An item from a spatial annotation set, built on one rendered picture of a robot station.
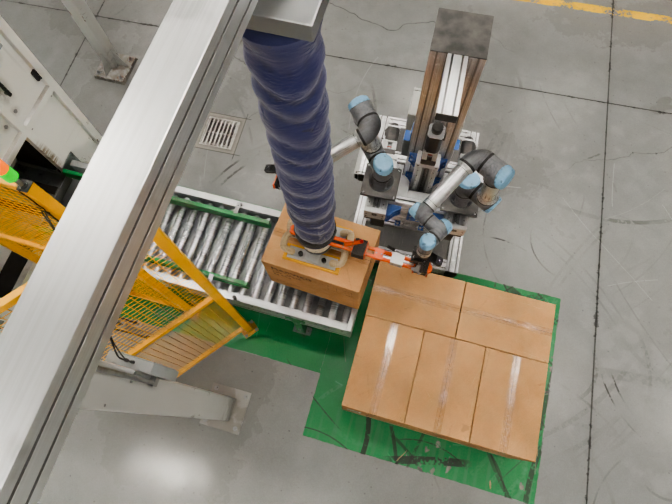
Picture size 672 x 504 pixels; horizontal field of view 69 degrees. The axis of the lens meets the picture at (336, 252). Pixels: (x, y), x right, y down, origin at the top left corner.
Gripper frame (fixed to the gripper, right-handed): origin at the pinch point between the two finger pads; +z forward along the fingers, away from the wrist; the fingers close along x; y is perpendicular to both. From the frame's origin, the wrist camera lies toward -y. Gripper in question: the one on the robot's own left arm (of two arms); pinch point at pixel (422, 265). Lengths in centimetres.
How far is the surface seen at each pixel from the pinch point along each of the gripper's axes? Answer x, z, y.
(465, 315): -1, 66, -39
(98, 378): 103, -83, 98
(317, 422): 91, 122, 36
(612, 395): 9, 121, -162
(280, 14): 16, -167, 53
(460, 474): 94, 122, -69
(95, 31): -153, 71, 318
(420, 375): 46, 67, -20
